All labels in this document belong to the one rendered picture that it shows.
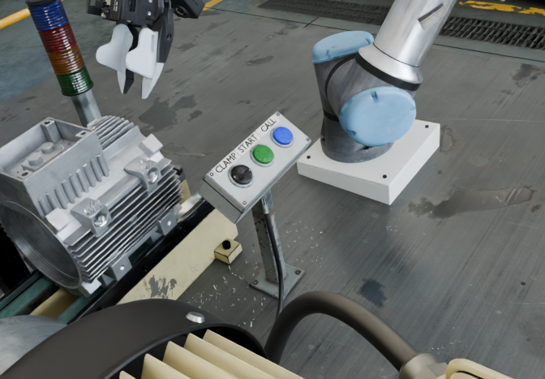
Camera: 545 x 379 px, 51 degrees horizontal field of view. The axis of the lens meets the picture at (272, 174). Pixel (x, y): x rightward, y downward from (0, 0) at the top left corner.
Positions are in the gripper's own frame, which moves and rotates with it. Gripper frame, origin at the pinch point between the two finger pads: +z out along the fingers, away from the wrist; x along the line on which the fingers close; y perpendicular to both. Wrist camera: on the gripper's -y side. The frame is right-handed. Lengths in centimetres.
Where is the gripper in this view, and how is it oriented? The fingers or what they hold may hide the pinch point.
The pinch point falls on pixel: (139, 86)
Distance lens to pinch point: 83.4
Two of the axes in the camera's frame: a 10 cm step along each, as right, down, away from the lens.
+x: 8.1, 2.5, -5.2
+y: -5.6, 0.9, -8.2
